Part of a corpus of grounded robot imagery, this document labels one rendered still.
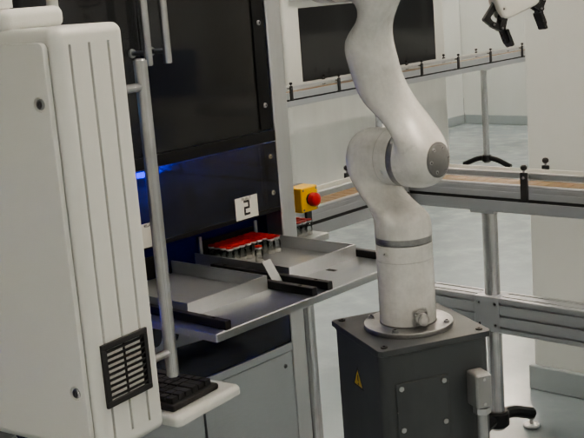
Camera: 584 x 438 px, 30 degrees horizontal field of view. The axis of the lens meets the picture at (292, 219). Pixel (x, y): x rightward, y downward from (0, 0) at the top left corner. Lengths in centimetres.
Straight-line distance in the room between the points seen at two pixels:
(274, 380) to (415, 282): 92
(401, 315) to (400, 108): 43
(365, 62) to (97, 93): 56
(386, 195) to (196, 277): 69
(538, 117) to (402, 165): 194
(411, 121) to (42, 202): 75
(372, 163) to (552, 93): 188
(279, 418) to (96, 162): 143
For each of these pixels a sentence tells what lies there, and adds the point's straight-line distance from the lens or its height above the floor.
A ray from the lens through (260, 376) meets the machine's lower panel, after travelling 304.
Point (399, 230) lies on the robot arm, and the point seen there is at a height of 108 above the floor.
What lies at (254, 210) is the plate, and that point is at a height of 101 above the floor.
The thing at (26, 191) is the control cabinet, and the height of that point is 128.
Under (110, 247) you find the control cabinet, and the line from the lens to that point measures 191.
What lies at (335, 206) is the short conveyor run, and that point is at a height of 92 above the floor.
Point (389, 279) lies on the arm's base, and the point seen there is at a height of 98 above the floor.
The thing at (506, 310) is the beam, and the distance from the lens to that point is 361.
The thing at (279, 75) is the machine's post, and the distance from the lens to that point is 299.
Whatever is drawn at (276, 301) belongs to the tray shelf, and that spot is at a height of 88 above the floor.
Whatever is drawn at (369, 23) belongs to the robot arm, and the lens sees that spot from 211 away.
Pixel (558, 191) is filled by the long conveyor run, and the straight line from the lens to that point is 339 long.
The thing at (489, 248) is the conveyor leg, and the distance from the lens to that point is 360.
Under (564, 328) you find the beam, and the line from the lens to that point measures 352.
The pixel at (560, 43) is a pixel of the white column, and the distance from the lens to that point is 402.
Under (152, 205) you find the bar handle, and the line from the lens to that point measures 201.
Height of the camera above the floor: 158
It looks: 12 degrees down
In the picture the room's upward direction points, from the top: 4 degrees counter-clockwise
